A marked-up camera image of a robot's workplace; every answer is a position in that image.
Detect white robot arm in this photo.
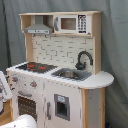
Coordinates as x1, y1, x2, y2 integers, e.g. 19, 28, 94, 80
0, 71, 37, 128

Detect grey cupboard door handle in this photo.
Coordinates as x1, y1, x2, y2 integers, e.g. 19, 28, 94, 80
47, 102, 51, 120

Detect grey range hood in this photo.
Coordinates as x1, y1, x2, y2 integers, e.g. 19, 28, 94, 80
24, 15, 53, 34

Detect grey ice dispenser panel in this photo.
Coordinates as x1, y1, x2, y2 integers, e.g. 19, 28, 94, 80
54, 94, 70, 120

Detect red stove knob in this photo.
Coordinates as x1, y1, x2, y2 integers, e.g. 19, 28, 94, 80
30, 81, 37, 88
12, 77, 18, 82

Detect grey toy sink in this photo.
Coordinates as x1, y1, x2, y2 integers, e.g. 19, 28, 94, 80
52, 68, 92, 81

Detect toy oven door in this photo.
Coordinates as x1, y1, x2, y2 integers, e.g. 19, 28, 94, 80
12, 88, 44, 128

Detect black toy stovetop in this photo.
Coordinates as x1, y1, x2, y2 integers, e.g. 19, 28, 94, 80
18, 62, 55, 73

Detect right red stove knob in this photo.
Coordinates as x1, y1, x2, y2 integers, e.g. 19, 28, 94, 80
30, 81, 37, 88

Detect white toy microwave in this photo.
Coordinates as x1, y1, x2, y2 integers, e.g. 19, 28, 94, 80
54, 15, 91, 34

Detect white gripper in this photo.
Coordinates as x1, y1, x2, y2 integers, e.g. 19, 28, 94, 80
0, 70, 13, 107

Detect black toy faucet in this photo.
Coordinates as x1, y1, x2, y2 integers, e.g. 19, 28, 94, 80
75, 51, 93, 70

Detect left red stove knob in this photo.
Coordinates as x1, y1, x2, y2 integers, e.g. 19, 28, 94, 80
12, 77, 18, 82

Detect wooden toy kitchen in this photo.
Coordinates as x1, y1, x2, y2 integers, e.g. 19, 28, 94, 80
7, 11, 114, 128

